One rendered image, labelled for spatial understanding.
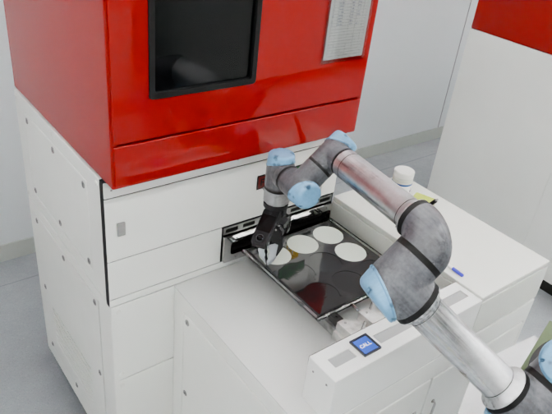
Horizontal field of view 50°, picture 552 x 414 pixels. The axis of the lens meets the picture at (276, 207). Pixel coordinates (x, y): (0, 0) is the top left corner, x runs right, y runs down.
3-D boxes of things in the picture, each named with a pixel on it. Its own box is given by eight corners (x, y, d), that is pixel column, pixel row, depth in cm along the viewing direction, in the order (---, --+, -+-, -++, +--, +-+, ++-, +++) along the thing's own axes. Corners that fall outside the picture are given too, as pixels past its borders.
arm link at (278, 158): (277, 162, 154) (262, 148, 160) (273, 198, 160) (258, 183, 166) (303, 157, 158) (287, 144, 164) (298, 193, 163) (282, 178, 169)
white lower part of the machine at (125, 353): (48, 360, 254) (26, 195, 212) (212, 296, 300) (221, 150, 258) (120, 487, 208) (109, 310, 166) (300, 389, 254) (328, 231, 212)
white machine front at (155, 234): (106, 303, 168) (98, 179, 147) (323, 226, 213) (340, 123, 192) (111, 309, 166) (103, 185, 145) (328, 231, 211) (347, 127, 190)
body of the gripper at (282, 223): (290, 232, 176) (295, 197, 170) (278, 246, 169) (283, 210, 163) (267, 224, 179) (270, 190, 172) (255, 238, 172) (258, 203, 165)
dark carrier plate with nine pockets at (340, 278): (246, 250, 183) (246, 249, 183) (329, 221, 203) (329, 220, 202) (319, 315, 161) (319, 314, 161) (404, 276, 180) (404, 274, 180)
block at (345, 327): (335, 329, 159) (337, 321, 158) (344, 324, 161) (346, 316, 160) (356, 348, 154) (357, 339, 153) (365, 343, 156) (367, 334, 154)
